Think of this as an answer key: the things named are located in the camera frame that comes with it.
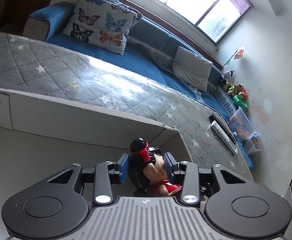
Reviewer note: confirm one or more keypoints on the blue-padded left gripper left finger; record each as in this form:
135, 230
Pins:
117, 171

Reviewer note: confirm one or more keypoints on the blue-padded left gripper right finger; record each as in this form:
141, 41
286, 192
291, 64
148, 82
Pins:
174, 173

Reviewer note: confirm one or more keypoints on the girl doll red dress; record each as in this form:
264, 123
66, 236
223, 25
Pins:
146, 170

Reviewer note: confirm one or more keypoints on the grey remote control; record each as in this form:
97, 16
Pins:
224, 137

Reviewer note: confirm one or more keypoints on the black remote control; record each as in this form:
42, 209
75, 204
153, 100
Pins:
214, 117

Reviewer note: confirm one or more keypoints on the small clear container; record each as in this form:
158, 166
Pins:
251, 146

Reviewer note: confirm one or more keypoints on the clear plastic toy bin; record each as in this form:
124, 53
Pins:
242, 125

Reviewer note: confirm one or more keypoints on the green toy tub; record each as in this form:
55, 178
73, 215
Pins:
239, 102

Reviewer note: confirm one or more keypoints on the grey cardboard box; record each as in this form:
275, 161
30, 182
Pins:
41, 135

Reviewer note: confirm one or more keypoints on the grey plain pillow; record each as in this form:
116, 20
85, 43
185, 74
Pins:
192, 68

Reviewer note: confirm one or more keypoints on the brown plush toy group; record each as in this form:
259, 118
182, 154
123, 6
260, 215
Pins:
236, 90

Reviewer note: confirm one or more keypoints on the black white plush toy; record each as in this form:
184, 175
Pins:
226, 77

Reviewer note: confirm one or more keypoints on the grey star quilted tablecloth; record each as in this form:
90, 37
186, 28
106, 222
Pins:
42, 68

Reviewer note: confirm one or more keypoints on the blue sofa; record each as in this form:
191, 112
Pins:
138, 58

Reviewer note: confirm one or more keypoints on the orange pinwheel flower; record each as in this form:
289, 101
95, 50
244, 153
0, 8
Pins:
237, 55

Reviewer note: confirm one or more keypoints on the butterfly print pillow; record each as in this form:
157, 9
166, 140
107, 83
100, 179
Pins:
102, 23

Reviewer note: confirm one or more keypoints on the window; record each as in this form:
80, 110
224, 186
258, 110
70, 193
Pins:
212, 19

